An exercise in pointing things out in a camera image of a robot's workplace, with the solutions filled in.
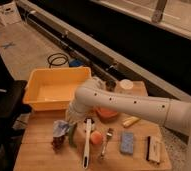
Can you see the red bowl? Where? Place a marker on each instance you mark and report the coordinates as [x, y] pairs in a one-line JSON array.
[[105, 113]]

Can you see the light blue towel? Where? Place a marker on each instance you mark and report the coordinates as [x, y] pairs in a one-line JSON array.
[[60, 128]]

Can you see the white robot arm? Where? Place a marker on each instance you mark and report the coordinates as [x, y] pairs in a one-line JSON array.
[[171, 113]]

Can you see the dark glass cup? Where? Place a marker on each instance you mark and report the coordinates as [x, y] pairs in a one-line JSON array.
[[110, 85]]

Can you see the white lidded jar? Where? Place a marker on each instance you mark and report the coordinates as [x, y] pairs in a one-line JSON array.
[[126, 84]]

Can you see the blue object on floor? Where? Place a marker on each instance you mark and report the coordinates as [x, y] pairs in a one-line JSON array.
[[76, 63]]

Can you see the yellow plastic tub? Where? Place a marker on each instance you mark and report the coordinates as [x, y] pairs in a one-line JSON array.
[[53, 88]]

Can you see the metal fork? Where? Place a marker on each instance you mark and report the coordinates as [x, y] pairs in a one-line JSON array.
[[108, 136]]

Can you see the green chili pepper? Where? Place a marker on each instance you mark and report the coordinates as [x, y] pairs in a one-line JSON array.
[[71, 133]]

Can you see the blue sponge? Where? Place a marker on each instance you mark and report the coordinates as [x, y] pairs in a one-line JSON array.
[[126, 146]]

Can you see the bunch of dark grapes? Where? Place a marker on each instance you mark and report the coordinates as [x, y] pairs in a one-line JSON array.
[[58, 142]]

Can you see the wooden cutting board table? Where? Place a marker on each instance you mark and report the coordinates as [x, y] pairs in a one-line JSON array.
[[36, 152]]

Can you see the black chair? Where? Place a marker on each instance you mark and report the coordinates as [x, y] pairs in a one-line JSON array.
[[11, 107]]

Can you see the white cardboard box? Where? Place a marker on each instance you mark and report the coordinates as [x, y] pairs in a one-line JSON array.
[[9, 14]]

